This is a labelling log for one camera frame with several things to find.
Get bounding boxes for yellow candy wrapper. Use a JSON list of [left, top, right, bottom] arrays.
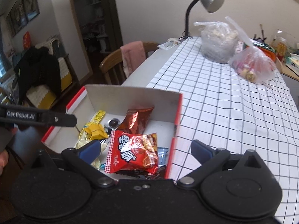
[[83, 123, 109, 141]]

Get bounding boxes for red chips bag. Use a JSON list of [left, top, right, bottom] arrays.
[[104, 130, 159, 175]]

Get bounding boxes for silver black foil snack packet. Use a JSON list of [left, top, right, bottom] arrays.
[[104, 118, 121, 135]]

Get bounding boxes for dark red foil snack bag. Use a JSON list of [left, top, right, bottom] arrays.
[[117, 107, 154, 134]]

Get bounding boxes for light blue snack packet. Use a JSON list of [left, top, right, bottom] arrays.
[[158, 147, 169, 167]]

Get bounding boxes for yellow jelly cup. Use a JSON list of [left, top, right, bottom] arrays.
[[91, 110, 106, 124]]

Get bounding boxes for pink plastic bag with snacks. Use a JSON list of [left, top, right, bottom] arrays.
[[225, 16, 276, 83]]

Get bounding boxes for person's left hand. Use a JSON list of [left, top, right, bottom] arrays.
[[0, 150, 9, 175]]

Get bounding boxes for pale yellow snack bag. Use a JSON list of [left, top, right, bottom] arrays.
[[75, 138, 109, 170]]

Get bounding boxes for yellow armchair with clothes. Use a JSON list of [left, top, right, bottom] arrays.
[[1, 35, 78, 109]]

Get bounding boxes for red white cardboard box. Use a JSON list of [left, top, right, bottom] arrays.
[[41, 84, 184, 180]]

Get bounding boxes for wooden chair with pink towel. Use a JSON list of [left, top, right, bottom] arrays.
[[99, 41, 158, 85]]

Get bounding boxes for white grid tablecloth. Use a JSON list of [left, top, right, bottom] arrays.
[[149, 38, 298, 223]]

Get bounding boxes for pink towel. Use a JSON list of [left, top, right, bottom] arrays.
[[121, 41, 146, 78]]

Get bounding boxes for wooden side cabinet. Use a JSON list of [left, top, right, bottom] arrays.
[[276, 58, 299, 107]]

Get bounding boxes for papers on table corner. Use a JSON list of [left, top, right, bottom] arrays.
[[158, 38, 181, 51]]

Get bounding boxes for orange green container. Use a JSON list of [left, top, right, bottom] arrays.
[[250, 38, 276, 62]]

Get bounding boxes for clear plastic bag with food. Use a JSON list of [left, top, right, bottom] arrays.
[[194, 21, 238, 63]]

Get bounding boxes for silver black desk lamp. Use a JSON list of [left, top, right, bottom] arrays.
[[178, 0, 226, 42]]

